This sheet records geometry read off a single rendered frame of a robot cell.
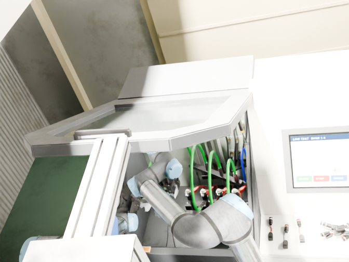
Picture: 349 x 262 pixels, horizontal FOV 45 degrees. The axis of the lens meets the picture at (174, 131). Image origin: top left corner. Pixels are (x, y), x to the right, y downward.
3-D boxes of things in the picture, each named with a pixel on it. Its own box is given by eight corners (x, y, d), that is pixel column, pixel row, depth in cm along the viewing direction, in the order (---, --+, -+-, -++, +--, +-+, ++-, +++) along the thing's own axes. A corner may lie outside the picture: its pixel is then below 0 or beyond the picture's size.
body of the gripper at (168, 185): (159, 195, 189) (151, 177, 181) (163, 180, 195) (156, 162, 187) (175, 194, 187) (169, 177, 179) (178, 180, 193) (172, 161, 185)
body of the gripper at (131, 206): (131, 210, 199) (109, 208, 192) (135, 192, 199) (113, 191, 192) (139, 215, 193) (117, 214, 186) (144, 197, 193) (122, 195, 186)
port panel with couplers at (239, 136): (228, 163, 229) (218, 121, 209) (229, 159, 232) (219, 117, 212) (252, 162, 226) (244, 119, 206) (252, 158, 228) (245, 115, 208)
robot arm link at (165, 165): (163, 188, 167) (150, 174, 175) (186, 173, 170) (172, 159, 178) (158, 175, 162) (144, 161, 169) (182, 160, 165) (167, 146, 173)
